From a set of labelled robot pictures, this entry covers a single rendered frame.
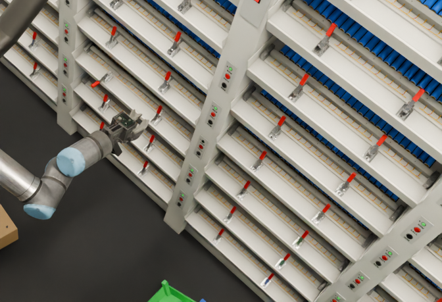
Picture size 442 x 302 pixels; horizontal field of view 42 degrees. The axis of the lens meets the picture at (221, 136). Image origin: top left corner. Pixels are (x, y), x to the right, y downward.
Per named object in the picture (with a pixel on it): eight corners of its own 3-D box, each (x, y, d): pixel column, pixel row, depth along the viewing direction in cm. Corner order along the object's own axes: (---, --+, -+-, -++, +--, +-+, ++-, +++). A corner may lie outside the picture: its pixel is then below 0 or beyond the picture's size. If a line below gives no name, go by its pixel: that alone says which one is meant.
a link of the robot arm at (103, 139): (100, 164, 194) (81, 146, 197) (111, 157, 198) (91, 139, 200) (106, 147, 188) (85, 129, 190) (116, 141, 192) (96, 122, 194)
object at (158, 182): (170, 206, 253) (166, 199, 240) (73, 120, 266) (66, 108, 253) (200, 173, 258) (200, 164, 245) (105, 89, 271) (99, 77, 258)
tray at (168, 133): (186, 159, 222) (185, 151, 213) (77, 64, 236) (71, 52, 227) (221, 122, 227) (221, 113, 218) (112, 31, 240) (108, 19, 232)
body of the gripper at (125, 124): (139, 123, 199) (114, 139, 191) (133, 139, 205) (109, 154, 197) (123, 109, 201) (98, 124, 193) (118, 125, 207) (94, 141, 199)
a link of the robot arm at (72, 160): (50, 158, 187) (62, 149, 180) (79, 141, 196) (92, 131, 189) (66, 182, 188) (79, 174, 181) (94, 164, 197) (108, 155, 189)
